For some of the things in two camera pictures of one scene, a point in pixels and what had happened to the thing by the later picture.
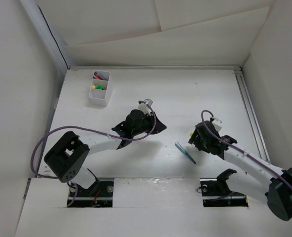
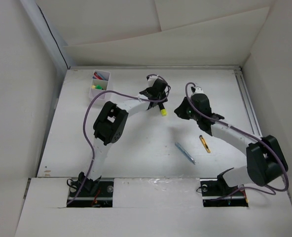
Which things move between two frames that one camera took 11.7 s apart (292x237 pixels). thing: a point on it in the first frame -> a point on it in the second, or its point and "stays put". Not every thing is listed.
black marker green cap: x=98 y=87 stays put
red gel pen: x=96 y=74 stays put
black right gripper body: x=200 y=142 -> x=187 y=111
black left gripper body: x=146 y=126 -> x=161 y=97
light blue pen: x=184 y=152 stays put
